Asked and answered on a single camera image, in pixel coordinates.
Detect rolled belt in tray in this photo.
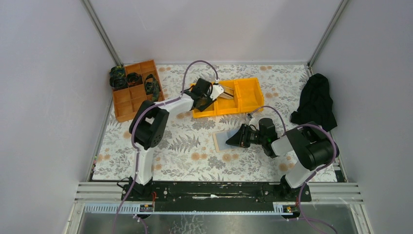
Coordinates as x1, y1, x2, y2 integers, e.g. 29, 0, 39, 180
126, 72, 143, 87

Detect card in middle bin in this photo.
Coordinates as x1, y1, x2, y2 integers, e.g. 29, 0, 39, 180
220, 88, 234, 99

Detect rolled camo belt outside tray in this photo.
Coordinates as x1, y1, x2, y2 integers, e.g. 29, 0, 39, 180
109, 66, 128, 91

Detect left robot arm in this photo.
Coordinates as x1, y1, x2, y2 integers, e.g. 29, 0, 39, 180
130, 78, 224, 185

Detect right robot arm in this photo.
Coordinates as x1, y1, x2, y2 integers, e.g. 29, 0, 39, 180
225, 118, 338, 191

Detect purple cable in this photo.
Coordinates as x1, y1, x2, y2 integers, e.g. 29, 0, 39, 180
247, 105, 339, 234
112, 60, 220, 234

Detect black cloth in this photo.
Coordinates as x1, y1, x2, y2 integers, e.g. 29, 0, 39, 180
290, 73, 338, 132

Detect camo belt in tray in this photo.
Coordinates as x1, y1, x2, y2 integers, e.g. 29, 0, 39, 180
144, 74, 161, 102

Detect yellow three-compartment bin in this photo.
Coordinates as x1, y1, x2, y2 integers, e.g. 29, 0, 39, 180
192, 78, 264, 118

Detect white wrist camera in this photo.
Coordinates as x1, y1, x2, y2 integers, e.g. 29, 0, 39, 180
246, 113, 259, 129
209, 83, 224, 100

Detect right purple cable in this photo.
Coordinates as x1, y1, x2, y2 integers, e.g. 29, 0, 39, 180
247, 105, 339, 234

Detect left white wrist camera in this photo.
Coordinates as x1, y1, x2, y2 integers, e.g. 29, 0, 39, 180
209, 83, 224, 100

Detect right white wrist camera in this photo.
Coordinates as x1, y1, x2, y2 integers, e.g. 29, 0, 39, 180
246, 113, 259, 129

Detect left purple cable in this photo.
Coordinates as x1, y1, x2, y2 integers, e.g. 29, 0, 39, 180
112, 60, 220, 234

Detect aluminium frame rails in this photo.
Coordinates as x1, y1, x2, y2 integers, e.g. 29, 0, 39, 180
66, 181, 373, 234

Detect orange compartment tray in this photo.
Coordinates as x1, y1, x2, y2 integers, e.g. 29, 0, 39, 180
111, 60, 165, 122

